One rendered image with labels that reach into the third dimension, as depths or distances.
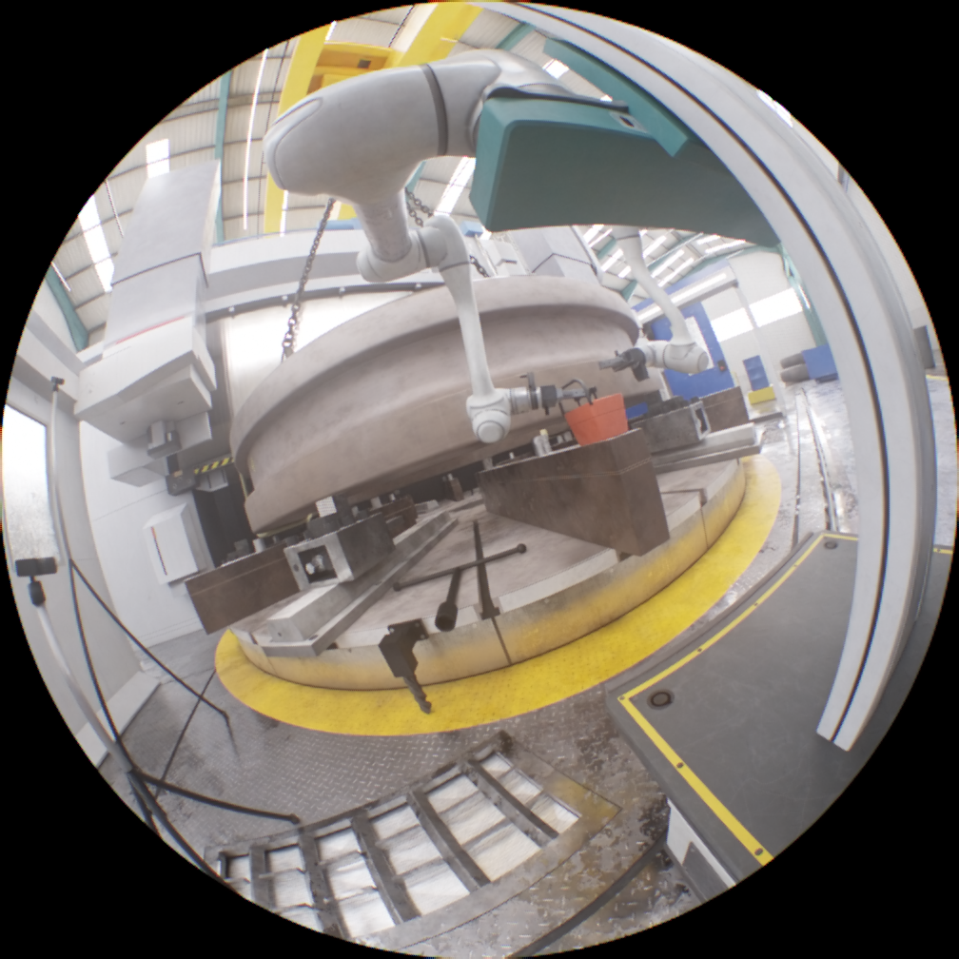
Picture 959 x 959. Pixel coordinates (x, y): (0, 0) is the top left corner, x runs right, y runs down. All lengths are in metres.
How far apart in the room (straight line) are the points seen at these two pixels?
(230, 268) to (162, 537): 5.49
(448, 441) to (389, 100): 1.40
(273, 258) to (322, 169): 7.47
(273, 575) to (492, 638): 1.71
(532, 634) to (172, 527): 3.92
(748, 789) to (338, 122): 0.83
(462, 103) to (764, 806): 0.81
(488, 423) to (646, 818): 1.01
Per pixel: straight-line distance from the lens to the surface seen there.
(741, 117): 0.35
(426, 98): 0.45
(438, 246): 1.00
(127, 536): 5.10
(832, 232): 0.30
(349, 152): 0.44
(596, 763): 0.88
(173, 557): 4.31
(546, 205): 0.40
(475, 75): 0.46
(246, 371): 4.83
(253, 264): 7.86
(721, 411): 3.32
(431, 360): 1.81
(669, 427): 2.11
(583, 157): 0.37
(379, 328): 1.80
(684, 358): 1.23
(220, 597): 2.39
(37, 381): 3.07
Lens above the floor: 0.73
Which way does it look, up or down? 2 degrees down
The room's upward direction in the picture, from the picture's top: 19 degrees counter-clockwise
